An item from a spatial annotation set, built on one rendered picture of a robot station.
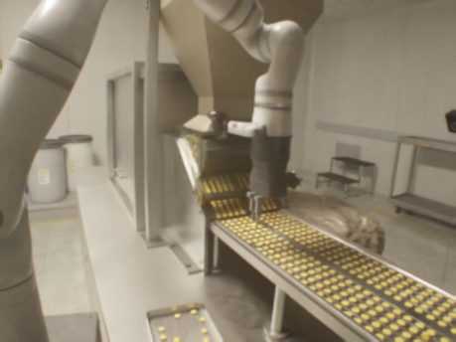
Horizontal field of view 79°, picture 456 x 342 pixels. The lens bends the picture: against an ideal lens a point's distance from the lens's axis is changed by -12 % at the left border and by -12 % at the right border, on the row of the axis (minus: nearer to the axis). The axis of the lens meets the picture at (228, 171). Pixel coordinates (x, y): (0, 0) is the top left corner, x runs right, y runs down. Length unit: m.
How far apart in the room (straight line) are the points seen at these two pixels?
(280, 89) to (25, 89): 0.39
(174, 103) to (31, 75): 0.65
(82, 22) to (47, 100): 0.11
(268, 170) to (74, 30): 0.38
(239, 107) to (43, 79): 0.54
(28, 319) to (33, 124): 0.29
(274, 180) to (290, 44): 0.24
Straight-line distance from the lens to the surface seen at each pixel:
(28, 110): 0.43
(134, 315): 0.69
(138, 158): 0.99
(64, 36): 0.43
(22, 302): 0.54
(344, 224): 0.76
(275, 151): 0.56
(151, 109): 0.88
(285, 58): 0.55
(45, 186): 3.43
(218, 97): 0.80
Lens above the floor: 1.23
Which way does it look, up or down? 13 degrees down
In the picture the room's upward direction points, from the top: 3 degrees clockwise
